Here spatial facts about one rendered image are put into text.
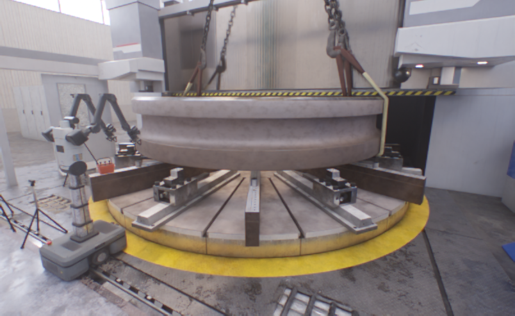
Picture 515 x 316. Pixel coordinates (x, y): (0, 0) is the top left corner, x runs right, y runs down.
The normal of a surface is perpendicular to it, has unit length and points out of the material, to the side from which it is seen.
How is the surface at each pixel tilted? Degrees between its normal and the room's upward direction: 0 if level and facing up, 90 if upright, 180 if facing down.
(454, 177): 90
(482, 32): 90
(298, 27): 90
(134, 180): 90
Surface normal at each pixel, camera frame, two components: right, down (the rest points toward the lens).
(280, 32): -0.44, 0.18
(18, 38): 0.89, 0.09
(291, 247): 0.11, 0.20
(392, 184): -0.72, 0.14
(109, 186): 0.70, 0.15
